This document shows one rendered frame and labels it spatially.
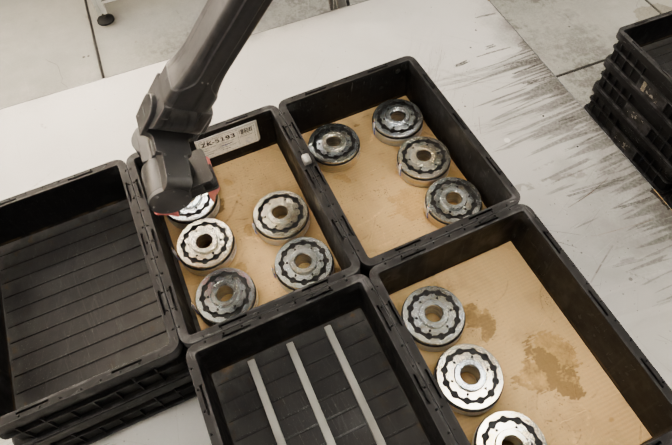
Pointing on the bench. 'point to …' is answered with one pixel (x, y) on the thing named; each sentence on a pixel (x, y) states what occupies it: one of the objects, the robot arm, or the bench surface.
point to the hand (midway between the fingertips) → (194, 203)
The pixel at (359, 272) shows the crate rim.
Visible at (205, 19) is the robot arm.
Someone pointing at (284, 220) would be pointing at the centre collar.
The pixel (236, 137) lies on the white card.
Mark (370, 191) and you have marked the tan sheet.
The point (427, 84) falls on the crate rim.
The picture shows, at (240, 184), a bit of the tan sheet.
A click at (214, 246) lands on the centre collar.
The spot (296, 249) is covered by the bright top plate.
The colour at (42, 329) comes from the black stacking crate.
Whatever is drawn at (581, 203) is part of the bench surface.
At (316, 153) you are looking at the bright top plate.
